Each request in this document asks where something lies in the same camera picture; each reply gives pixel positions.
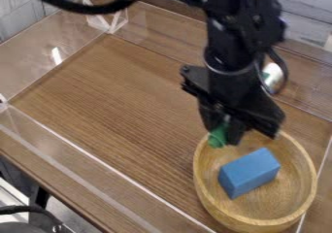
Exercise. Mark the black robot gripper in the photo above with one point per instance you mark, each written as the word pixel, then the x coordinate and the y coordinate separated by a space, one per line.
pixel 232 94

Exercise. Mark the green and white marker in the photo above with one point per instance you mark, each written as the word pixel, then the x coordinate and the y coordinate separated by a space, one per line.
pixel 274 75

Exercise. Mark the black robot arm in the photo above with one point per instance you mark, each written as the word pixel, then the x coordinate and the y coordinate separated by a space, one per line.
pixel 244 29

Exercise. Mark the brown wooden bowl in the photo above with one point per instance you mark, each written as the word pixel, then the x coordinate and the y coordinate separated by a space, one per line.
pixel 271 208

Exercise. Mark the blue foam block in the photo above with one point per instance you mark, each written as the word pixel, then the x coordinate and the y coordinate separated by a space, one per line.
pixel 248 172

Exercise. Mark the clear acrylic tray wall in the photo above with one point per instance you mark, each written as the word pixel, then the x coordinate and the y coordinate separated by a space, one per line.
pixel 104 195

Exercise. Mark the clear acrylic corner bracket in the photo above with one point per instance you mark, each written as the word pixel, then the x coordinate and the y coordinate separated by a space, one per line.
pixel 110 23

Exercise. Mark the black metal table frame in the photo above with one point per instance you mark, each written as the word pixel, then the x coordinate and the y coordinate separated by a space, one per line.
pixel 42 220

